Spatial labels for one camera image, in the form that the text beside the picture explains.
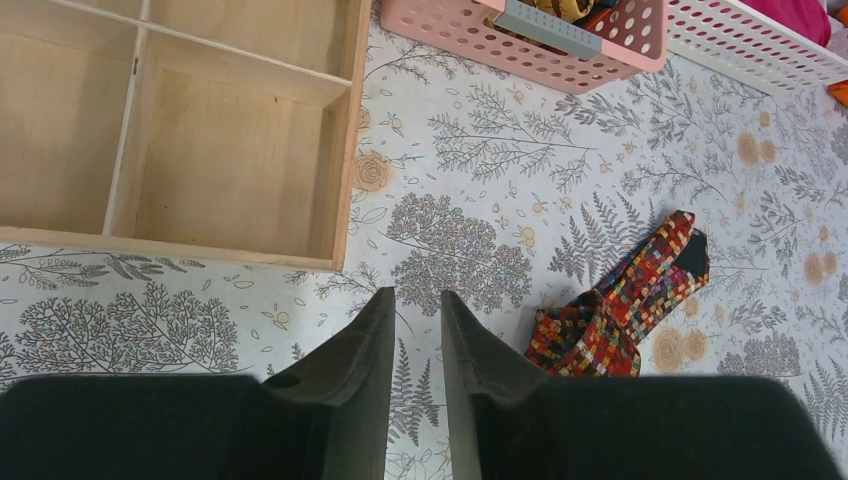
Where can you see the pink plastic basket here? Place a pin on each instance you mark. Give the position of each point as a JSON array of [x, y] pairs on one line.
[[521, 40]]

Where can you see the white floral table mat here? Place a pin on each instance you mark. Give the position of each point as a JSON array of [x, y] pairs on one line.
[[517, 197]]

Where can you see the yellow patterned tie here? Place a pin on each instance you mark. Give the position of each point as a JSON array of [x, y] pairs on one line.
[[566, 10]]

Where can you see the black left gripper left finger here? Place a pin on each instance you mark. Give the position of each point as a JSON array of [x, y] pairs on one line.
[[323, 417]]

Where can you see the wooden compartment tray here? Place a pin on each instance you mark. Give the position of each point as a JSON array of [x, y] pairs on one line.
[[219, 130]]

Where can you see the orange cloth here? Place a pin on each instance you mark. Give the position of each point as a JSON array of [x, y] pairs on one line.
[[839, 91]]

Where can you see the magenta folded cloth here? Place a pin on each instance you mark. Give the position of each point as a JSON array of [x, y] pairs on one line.
[[805, 17]]

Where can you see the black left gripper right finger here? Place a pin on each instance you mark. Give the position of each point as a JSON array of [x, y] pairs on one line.
[[508, 419]]

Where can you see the white plastic basket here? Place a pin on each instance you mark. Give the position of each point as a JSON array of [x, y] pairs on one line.
[[737, 41]]

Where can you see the red checkered patterned tie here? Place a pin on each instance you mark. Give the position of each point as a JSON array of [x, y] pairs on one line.
[[598, 333]]

